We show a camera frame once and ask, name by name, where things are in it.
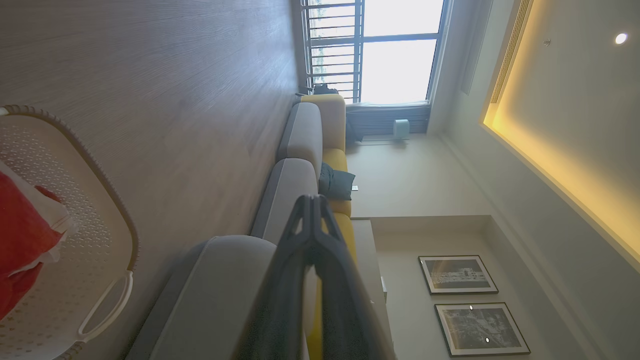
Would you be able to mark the dark metal balcony railing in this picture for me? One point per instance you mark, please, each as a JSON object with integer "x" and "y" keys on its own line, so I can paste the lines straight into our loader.
{"x": 358, "y": 50}

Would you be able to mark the grey and yellow sofa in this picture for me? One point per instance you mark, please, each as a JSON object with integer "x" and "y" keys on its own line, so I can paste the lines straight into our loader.
{"x": 225, "y": 290}

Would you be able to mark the black framed monochrome picture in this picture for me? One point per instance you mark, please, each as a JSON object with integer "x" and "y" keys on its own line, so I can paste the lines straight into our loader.
{"x": 480, "y": 329}
{"x": 457, "y": 274}

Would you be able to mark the small black bag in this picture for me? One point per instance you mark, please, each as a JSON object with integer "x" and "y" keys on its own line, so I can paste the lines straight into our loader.
{"x": 325, "y": 89}

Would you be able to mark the dark grey curtain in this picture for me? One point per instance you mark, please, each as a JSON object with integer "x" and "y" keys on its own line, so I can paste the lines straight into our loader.
{"x": 380, "y": 120}

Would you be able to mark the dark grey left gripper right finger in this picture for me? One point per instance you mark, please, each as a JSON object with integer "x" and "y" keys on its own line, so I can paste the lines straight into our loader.
{"x": 345, "y": 310}

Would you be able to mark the teal throw cushion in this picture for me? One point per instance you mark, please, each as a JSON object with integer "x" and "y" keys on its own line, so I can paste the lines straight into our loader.
{"x": 335, "y": 182}

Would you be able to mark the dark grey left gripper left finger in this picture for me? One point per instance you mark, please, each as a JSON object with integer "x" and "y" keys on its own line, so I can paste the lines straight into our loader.
{"x": 280, "y": 300}

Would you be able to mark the small white box appliance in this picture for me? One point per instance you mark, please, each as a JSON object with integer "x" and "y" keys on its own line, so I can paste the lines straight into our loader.
{"x": 401, "y": 129}

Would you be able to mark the red and white cloth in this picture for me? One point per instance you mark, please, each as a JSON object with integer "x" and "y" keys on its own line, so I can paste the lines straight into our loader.
{"x": 22, "y": 235}

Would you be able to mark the long ceiling air vent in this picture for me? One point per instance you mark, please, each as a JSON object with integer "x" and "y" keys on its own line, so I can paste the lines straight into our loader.
{"x": 510, "y": 50}

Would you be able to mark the dark framed window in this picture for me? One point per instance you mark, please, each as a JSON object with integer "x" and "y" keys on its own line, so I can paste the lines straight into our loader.
{"x": 400, "y": 36}

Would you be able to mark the white laundry basket brown rim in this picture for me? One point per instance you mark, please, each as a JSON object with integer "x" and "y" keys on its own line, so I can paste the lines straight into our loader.
{"x": 95, "y": 240}

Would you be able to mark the round ceiling spotlight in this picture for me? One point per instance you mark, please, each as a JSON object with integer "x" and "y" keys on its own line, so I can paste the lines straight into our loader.
{"x": 621, "y": 38}

